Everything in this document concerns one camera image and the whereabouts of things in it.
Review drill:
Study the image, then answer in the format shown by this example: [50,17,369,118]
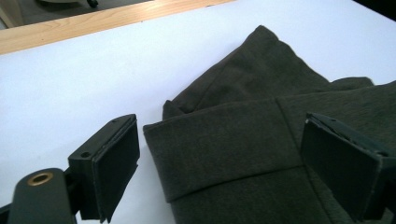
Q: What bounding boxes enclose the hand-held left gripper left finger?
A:
[67,113,141,224]

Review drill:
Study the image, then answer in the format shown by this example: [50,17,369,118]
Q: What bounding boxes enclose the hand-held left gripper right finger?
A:
[300,112,396,221]

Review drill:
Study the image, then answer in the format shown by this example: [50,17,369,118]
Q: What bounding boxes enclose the dark grey shorts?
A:
[143,24,396,224]

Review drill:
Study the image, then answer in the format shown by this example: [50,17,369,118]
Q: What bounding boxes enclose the white board sheet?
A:
[0,0,396,224]

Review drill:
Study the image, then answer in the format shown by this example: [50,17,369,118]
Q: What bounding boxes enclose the wooden table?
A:
[0,0,234,56]

